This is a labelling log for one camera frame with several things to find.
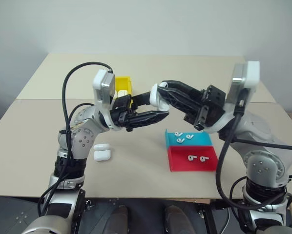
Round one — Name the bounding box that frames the blue plastic tray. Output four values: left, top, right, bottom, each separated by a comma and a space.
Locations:
164, 128, 214, 148

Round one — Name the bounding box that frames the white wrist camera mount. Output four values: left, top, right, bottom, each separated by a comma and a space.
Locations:
92, 69, 116, 128
208, 60, 261, 134

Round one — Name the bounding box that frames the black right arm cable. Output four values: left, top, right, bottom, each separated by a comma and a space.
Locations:
214, 96, 292, 210

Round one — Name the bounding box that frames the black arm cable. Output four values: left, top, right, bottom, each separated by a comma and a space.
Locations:
37, 61, 113, 217
214, 96, 292, 210

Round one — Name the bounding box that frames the yellow plastic bin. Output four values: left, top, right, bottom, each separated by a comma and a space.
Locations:
112, 76, 134, 108

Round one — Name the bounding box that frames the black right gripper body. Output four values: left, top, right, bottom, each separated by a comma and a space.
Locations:
183, 84, 227, 132

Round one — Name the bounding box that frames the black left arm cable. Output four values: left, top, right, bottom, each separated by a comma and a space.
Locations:
37, 61, 113, 217

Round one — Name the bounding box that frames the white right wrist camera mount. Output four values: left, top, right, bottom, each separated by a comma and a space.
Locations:
208, 60, 261, 134

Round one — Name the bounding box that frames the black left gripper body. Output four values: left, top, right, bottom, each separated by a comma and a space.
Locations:
109, 94, 137, 130

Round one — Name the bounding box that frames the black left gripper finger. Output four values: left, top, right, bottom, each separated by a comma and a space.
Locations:
132, 91, 151, 108
125, 110, 170, 132

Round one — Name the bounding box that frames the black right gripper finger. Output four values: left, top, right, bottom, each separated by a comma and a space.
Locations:
161, 79, 203, 98
156, 87, 202, 118

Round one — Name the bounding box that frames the red plastic tray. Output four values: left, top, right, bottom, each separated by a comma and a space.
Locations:
167, 145, 219, 173

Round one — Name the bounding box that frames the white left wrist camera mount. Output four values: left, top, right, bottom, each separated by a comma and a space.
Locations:
92, 69, 116, 128

